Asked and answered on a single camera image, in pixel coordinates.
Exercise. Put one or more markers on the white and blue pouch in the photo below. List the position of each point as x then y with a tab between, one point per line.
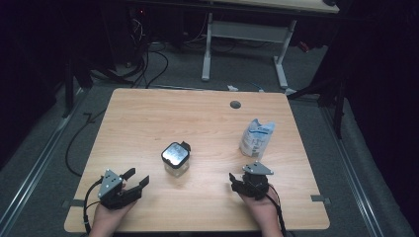
256	138

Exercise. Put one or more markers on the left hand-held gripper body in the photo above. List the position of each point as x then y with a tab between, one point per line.
110	184

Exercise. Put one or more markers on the black metal stand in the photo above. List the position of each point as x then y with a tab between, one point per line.
68	89
337	108

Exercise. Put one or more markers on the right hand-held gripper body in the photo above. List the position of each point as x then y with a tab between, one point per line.
257	179

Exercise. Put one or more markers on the clear square jar black lid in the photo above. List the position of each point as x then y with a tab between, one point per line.
175	158

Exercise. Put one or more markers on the small white floor object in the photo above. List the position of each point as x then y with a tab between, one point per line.
232	88

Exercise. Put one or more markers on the person's left hand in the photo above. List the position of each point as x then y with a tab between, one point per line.
105	220

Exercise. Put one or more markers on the grey tape strip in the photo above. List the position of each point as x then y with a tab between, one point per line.
320	198
74	203

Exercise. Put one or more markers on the dark computer equipment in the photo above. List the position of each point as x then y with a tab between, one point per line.
125	33

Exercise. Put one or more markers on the person's right hand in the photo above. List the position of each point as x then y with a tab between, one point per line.
265	214

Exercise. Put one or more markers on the desk with white metal legs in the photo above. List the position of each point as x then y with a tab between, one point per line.
247	31

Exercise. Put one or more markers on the small red object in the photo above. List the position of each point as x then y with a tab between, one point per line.
303	46

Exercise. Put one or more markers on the metal floor rail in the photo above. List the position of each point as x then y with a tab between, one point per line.
355	184
33	171

